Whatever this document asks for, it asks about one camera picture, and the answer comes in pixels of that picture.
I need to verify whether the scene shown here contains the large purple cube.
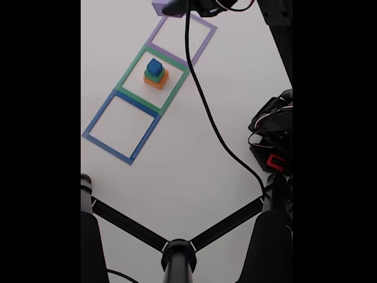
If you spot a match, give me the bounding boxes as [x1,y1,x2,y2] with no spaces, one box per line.
[151,0,186,19]

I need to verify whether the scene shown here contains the small blue cube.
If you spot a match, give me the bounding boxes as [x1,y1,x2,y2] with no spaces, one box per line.
[147,58,164,76]

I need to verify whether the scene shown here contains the green cube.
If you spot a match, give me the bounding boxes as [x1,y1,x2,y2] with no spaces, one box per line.
[144,68,166,83]

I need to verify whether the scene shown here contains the orange cube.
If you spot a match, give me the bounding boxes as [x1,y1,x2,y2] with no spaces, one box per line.
[143,70,169,90]

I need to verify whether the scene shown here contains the purple tape square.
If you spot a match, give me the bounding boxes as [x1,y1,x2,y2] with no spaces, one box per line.
[146,13,218,70]

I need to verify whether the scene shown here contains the green tape square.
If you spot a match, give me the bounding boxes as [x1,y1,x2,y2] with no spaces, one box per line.
[114,44,191,116]

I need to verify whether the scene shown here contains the blue tape square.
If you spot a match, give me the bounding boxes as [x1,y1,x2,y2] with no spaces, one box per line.
[81,88,162,166]

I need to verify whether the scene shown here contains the red table clamp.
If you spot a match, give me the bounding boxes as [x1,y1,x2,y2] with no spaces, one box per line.
[266,153,288,172]

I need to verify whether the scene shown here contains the black tripod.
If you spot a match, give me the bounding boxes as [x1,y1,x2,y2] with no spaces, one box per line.
[81,173,293,283]

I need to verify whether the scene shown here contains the red white servo wire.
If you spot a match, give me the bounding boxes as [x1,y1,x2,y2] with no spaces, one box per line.
[216,0,256,12]

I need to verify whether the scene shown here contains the black camera cable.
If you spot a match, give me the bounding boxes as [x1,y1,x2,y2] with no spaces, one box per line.
[184,0,267,199]

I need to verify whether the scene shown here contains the thin black cable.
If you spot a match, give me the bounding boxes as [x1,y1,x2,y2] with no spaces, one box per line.
[105,267,145,283]

